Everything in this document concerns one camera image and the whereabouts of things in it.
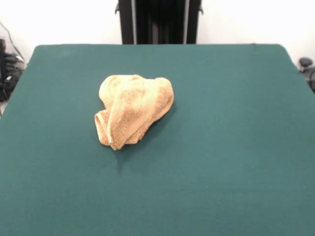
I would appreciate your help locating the tan terry towel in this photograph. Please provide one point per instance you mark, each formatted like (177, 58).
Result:
(137, 108)

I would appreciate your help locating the dark green table cloth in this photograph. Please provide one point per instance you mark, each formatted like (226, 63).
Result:
(221, 147)

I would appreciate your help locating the office chair base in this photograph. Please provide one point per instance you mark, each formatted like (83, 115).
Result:
(306, 62)
(12, 73)

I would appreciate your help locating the black computer box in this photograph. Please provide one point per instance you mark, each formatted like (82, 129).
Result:
(2, 56)

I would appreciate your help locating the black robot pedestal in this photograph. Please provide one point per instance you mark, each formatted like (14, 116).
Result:
(160, 22)

